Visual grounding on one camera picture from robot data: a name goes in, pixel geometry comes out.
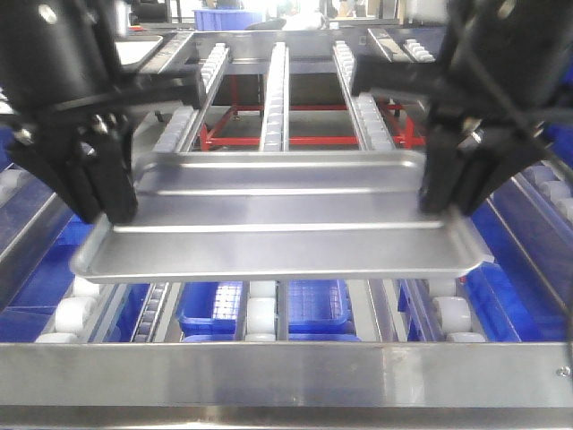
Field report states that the white roller track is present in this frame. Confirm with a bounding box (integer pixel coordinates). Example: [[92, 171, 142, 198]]
[[333, 40, 486, 342], [244, 42, 290, 342], [36, 43, 229, 343]]

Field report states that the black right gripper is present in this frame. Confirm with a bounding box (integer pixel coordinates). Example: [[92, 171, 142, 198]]
[[349, 55, 573, 218]]

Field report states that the left white roller track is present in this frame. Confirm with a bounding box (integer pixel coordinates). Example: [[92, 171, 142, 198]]
[[36, 43, 229, 343]]

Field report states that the small ribbed silver tray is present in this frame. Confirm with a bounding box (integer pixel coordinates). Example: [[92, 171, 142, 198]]
[[70, 150, 493, 283]]

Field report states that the red metal floor frame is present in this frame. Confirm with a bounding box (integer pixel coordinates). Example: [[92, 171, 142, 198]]
[[198, 73, 424, 151]]

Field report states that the blue bin below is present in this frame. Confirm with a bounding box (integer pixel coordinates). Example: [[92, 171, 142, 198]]
[[0, 210, 149, 344], [176, 279, 359, 342], [398, 196, 573, 343]]

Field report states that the right white roller track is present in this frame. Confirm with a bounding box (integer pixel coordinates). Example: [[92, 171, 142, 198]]
[[333, 40, 486, 342]]

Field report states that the middle white roller track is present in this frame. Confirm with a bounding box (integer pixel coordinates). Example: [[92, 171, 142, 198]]
[[244, 42, 290, 342]]

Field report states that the white tray far left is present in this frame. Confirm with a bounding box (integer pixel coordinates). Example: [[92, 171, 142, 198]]
[[115, 35, 164, 68]]

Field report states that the blue bin below left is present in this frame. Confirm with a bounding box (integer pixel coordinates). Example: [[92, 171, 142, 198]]
[[0, 210, 149, 344]]

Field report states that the blue bin below centre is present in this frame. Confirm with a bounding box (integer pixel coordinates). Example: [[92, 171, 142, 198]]
[[176, 279, 359, 342]]

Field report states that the distant blue bin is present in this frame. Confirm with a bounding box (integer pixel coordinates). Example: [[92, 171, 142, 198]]
[[193, 9, 262, 31]]

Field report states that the left steel lane divider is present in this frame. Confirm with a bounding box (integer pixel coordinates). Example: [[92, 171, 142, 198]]
[[1, 30, 192, 308]]

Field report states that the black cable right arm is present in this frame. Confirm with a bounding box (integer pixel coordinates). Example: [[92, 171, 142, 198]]
[[442, 0, 573, 180]]

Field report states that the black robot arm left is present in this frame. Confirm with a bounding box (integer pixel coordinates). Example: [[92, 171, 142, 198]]
[[1, 1, 207, 224]]

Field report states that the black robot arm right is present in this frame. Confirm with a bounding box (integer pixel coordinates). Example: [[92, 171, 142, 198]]
[[351, 1, 572, 215]]

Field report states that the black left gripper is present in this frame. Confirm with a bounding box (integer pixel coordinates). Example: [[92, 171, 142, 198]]
[[0, 62, 208, 225]]

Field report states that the steel shelf front rail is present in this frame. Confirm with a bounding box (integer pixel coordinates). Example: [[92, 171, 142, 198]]
[[1, 342, 572, 408]]

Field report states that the blue bin below right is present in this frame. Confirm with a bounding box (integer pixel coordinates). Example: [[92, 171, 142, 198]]
[[398, 196, 573, 343]]

